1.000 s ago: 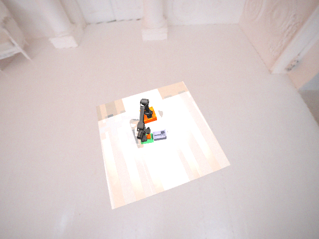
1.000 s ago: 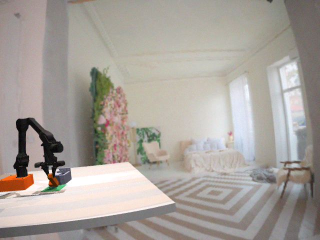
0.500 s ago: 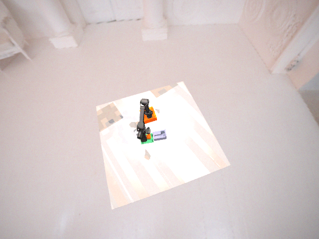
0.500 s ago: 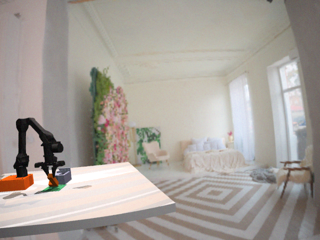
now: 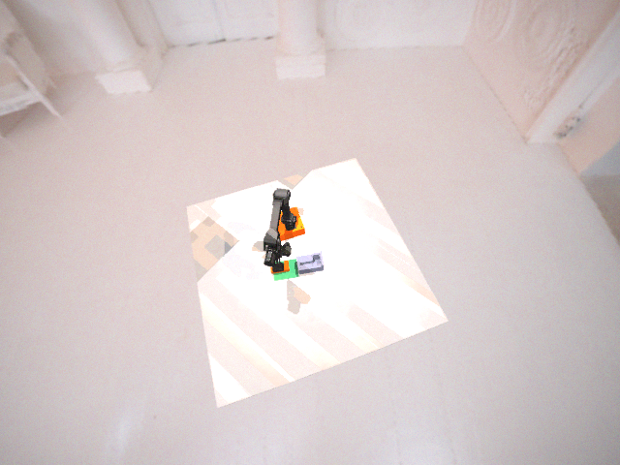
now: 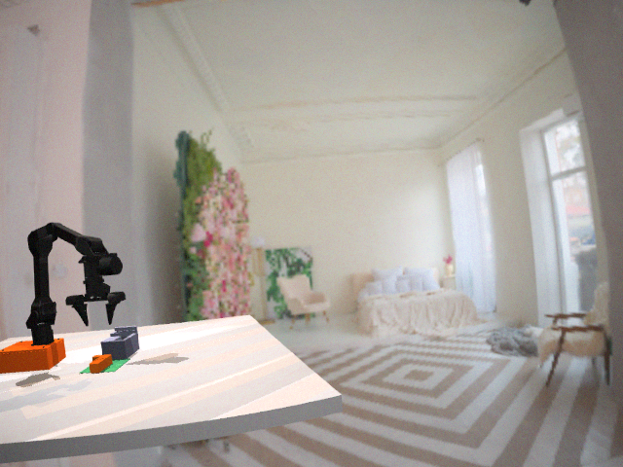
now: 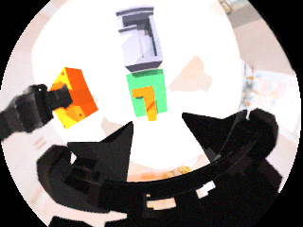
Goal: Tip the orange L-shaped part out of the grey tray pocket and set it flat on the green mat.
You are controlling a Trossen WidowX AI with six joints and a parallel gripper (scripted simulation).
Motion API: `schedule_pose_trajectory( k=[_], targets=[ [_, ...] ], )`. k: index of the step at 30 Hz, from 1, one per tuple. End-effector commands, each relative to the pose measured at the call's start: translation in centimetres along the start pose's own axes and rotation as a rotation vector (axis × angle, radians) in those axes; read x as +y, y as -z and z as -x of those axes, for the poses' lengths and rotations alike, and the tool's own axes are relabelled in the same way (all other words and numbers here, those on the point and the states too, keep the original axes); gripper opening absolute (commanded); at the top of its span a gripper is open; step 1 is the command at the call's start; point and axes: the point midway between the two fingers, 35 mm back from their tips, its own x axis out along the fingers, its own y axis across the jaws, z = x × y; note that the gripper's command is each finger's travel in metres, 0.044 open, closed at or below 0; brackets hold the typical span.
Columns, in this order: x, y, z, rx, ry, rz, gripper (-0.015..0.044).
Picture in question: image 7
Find orange l-shaped part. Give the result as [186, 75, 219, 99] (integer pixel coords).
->
[133, 86, 158, 122]

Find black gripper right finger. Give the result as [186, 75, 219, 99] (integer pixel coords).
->
[182, 110, 247, 162]

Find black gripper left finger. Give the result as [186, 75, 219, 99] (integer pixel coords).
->
[65, 121, 134, 182]

